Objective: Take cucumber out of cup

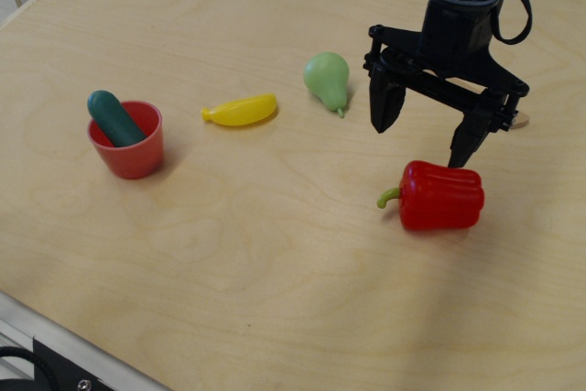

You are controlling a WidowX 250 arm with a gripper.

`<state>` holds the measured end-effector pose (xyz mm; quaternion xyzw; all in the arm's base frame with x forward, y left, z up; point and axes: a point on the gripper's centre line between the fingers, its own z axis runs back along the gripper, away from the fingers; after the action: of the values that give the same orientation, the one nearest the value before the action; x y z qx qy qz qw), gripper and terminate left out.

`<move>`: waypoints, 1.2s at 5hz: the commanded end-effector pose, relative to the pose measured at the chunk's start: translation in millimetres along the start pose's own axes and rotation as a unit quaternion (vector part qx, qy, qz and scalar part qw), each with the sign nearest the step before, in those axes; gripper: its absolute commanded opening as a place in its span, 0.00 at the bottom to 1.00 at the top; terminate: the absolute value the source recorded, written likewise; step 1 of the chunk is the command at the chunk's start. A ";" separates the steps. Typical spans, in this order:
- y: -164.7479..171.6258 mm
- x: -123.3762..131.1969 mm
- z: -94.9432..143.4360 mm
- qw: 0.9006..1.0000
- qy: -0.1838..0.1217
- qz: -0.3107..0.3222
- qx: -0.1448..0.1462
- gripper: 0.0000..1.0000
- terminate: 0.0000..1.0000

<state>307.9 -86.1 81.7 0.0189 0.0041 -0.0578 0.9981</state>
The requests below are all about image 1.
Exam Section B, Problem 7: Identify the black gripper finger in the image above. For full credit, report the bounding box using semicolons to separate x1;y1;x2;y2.
369;63;407;134
448;113;491;168

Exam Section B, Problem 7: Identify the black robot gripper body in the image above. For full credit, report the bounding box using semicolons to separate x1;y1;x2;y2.
364;0;529;132

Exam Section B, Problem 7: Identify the dark green toy cucumber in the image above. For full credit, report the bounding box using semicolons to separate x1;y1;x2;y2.
87;91;147;147

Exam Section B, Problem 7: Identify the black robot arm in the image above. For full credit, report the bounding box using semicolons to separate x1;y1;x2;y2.
364;0;533;168

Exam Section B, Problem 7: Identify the red plastic cup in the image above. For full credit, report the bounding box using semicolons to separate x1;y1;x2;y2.
87;101;164;179

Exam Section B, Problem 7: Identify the wooden toy knife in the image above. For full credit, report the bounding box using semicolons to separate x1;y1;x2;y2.
450;80;530;130

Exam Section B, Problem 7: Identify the light green toy pear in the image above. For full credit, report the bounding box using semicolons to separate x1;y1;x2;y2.
303;52;350;118

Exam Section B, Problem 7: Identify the red toy bell pepper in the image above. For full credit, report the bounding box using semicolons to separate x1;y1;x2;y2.
376;160;484;231

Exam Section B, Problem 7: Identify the yellow toy banana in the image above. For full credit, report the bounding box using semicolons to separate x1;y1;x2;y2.
201;93;277;126

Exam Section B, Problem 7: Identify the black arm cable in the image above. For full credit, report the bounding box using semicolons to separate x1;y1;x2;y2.
491;0;533;45

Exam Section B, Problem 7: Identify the black bracket with screw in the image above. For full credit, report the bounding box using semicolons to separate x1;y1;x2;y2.
33;339;113;391

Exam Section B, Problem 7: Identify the aluminium table frame rail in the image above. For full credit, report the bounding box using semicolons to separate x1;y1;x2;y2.
1;293;166;390

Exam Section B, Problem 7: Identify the black cable at corner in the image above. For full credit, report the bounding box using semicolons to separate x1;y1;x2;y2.
0;345;59;391

